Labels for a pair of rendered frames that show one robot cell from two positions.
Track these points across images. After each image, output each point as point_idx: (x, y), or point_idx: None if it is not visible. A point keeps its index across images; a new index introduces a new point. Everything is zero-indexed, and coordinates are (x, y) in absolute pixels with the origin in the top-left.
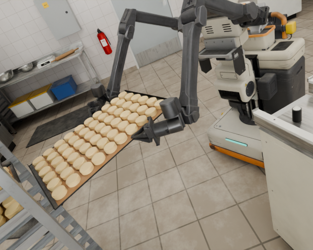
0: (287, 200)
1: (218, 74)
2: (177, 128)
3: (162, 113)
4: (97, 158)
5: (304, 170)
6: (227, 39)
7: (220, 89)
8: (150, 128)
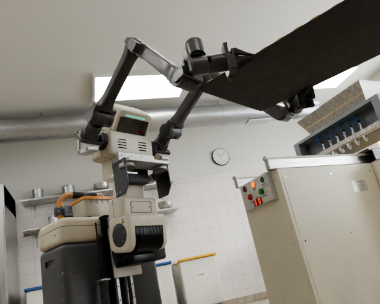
0: (317, 233)
1: (128, 205)
2: None
3: (277, 103)
4: None
5: (313, 180)
6: (146, 156)
7: (138, 224)
8: None
